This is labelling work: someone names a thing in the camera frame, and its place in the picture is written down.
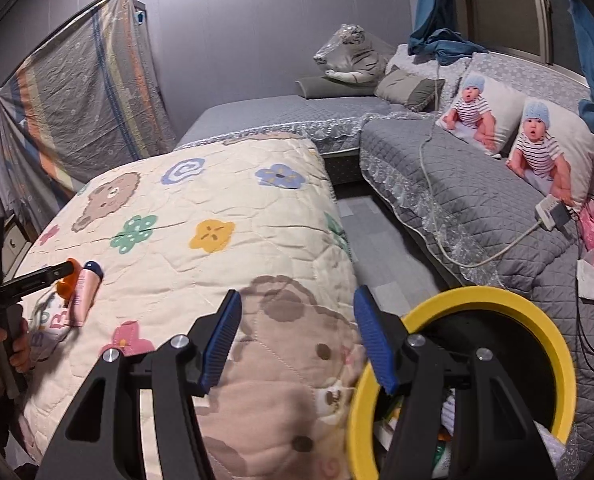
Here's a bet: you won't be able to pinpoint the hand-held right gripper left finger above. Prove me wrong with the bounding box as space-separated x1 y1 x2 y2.
36 289 243 480

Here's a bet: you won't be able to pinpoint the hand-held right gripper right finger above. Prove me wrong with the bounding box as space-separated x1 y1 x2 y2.
353 285 560 480

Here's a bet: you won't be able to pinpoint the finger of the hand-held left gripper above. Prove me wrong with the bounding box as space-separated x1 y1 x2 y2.
0 259 76 312

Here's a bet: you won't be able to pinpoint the orange plastic item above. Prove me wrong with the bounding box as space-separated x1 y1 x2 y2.
54 257 85 306

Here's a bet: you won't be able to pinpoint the pink tube with blue cap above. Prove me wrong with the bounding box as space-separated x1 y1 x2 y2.
67 260 104 328

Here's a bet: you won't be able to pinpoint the yellow rimmed black bin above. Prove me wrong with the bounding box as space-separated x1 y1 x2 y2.
346 285 578 480

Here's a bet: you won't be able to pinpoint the drawer cabinet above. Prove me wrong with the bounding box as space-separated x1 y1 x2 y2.
2 215 33 266

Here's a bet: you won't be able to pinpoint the cream bear flower printed blanket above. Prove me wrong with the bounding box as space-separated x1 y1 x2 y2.
14 132 373 480

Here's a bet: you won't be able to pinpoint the grey quilted lace-edged sofa cover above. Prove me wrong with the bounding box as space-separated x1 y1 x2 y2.
359 110 594 466

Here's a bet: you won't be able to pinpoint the striped floral hanging sheet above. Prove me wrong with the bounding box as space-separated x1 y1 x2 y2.
0 0 178 201

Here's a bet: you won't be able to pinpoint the white power strip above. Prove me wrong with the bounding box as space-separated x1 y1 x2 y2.
534 197 572 232

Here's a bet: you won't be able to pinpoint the black plug adapter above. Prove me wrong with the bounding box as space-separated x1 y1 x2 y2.
549 202 572 231

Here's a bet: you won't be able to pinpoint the grey bed with lace edge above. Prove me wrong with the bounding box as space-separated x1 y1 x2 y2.
174 94 403 153

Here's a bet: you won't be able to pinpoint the baby print pillow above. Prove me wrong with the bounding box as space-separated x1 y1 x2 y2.
506 97 594 213
436 72 528 157

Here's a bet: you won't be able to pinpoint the grey square cushion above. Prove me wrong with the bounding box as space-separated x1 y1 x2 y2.
374 66 446 112

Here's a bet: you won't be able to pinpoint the grey bolster pillow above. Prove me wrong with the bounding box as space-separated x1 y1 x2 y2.
295 76 378 100

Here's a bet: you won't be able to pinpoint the light grey patterned backrest cushion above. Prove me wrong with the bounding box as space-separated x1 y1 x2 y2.
384 42 472 98
464 51 592 101

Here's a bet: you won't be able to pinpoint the white tiger plush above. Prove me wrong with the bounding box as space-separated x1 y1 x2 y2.
313 24 398 86

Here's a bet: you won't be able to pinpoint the blue crumpled cloth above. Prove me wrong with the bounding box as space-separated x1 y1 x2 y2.
409 27 488 66

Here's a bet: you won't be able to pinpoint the metal framed window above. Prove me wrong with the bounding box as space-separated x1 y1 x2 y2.
452 0 570 68

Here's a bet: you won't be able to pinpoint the white cable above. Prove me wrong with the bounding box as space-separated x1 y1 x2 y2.
419 55 542 268

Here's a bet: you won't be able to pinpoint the black cables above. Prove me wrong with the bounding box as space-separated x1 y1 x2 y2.
567 195 594 378

